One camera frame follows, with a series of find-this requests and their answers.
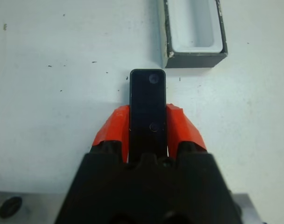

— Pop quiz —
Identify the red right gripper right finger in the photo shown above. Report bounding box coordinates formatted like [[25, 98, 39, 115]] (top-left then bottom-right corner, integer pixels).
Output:
[[166, 104, 212, 162]]

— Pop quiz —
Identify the slim black camera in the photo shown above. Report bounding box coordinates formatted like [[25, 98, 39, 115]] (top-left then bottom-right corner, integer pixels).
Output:
[[129, 68, 168, 165]]

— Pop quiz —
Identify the white-lined camera box base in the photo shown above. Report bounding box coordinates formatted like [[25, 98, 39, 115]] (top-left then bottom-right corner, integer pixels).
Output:
[[157, 0, 228, 69]]

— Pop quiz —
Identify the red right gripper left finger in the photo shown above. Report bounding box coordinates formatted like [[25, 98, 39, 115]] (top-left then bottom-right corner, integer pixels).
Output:
[[90, 105, 131, 164]]

